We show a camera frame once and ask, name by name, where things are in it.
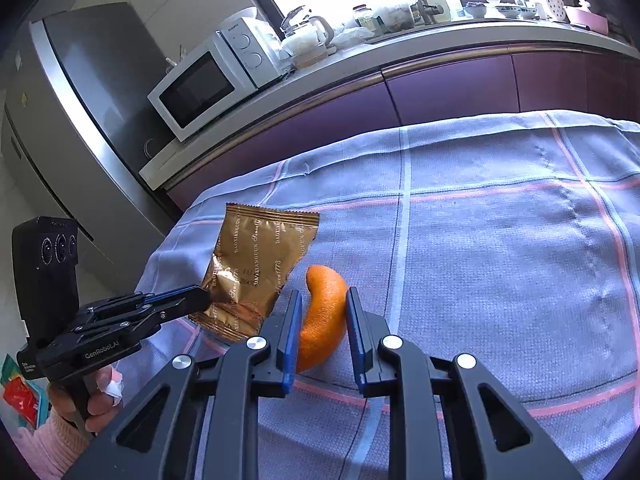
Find red green snack bag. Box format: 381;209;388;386
2;354;49;431

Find blue checked tablecloth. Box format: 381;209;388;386
135;110;640;480

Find grey refrigerator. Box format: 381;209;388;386
0;2;177;291

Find purple kitchen cabinet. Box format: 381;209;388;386
165;42;640;211

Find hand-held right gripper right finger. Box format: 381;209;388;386
346;286;583;480

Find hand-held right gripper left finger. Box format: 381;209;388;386
62;289;306;480

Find pink pot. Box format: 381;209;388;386
565;5;610;34

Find glass jar brown contents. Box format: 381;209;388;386
380;0;417;31

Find glass kettle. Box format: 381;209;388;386
279;6;336;58

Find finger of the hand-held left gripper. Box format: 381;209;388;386
70;291;213;337
80;284;207;317

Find white microwave oven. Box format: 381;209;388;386
146;16;287;143

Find gold snack wrapper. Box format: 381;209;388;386
189;202;321;345

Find orange peel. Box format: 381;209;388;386
295;265;349;375

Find wide blue patterned bowl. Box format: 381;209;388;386
492;0;537;20

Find white kitchen countertop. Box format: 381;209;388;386
139;19;640;191

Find person's left hand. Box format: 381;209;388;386
47;365;125;436

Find white plastic bag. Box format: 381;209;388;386
331;25;376;47

